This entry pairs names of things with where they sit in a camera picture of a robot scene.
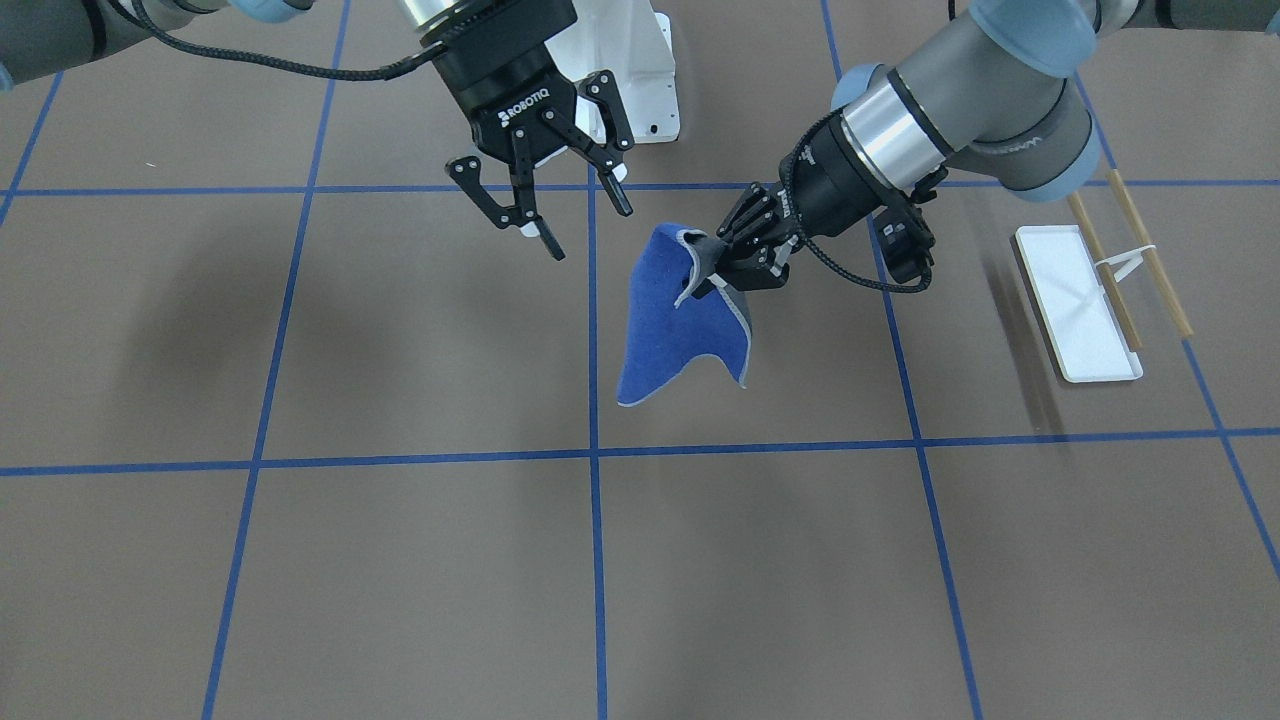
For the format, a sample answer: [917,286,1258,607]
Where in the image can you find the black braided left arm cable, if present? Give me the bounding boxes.
[780,115,936,293]

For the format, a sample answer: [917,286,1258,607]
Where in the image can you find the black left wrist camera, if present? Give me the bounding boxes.
[872,191,936,286]

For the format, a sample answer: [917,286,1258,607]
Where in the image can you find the white wooden towel rack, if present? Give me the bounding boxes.
[1012,169,1194,386]

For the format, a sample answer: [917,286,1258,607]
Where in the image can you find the blue towel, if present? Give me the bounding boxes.
[614,222,753,407]

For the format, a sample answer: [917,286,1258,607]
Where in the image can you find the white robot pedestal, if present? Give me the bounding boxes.
[547,1,681,145]

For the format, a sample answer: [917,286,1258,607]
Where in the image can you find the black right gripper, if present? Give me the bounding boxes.
[420,0,635,263]

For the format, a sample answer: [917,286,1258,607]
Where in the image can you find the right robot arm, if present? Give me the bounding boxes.
[1,1,635,260]

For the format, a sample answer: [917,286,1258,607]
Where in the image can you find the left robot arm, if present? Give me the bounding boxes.
[685,1,1277,297]

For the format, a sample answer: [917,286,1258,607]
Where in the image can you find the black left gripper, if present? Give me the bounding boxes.
[716,120,901,291]

